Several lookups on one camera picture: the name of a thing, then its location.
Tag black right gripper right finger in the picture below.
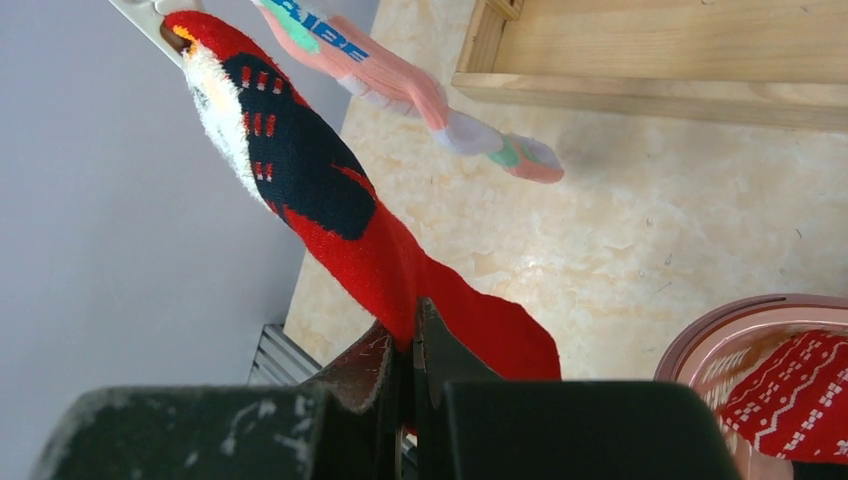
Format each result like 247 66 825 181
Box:
412 298 738 479

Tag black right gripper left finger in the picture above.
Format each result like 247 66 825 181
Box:
30 325 398 479

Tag pink plastic laundry basket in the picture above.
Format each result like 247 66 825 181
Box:
653 294 848 480

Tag red snowman face sock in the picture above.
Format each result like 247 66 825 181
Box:
163 10 561 380

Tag red patterned sock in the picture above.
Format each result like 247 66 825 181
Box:
718 330 847 465

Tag pink sock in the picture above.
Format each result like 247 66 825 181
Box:
254 1 564 184

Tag white plastic clip hanger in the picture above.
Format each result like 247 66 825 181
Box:
110 0 206 69

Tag wooden drying rack frame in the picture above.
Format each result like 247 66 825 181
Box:
452 0 847 132

